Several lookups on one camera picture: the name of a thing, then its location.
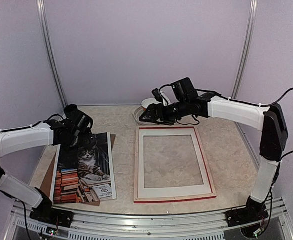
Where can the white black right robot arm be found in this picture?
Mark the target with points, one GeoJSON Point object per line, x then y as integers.
{"type": "Point", "coordinates": [268, 119]}

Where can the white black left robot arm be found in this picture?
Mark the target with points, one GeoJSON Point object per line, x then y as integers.
{"type": "Point", "coordinates": [58, 130]}

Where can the red wooden picture frame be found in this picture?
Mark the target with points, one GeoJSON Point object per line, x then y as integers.
{"type": "Point", "coordinates": [144, 195]}

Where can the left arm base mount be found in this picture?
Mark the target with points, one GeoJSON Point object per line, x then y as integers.
{"type": "Point", "coordinates": [53, 216]}

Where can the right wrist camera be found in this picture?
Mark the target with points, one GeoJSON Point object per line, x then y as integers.
{"type": "Point", "coordinates": [160, 96]}

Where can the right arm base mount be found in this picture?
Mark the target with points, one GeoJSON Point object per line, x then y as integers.
{"type": "Point", "coordinates": [241, 216]}

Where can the cat photo print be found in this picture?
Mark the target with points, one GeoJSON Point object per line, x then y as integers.
{"type": "Point", "coordinates": [84, 176]}

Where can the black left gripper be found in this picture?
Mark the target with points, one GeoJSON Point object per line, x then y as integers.
{"type": "Point", "coordinates": [88, 138]}

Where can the grey striped plate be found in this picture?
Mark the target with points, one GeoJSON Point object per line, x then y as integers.
{"type": "Point", "coordinates": [136, 113]}

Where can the brown backing board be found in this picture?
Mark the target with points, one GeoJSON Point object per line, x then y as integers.
{"type": "Point", "coordinates": [46, 185]}

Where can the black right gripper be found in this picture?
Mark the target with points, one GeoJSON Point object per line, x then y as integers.
{"type": "Point", "coordinates": [153, 108]}

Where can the orange white bowl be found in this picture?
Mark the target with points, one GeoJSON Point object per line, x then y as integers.
{"type": "Point", "coordinates": [147, 102]}

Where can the white mat board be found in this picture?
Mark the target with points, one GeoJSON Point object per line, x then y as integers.
{"type": "Point", "coordinates": [171, 166]}

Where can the aluminium post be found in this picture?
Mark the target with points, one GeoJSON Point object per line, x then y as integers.
{"type": "Point", "coordinates": [41, 8]}
{"type": "Point", "coordinates": [246, 48]}

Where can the left aluminium post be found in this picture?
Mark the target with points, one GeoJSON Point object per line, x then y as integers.
{"type": "Point", "coordinates": [41, 8]}

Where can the right aluminium post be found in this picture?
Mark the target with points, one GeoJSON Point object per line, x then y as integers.
{"type": "Point", "coordinates": [246, 48]}

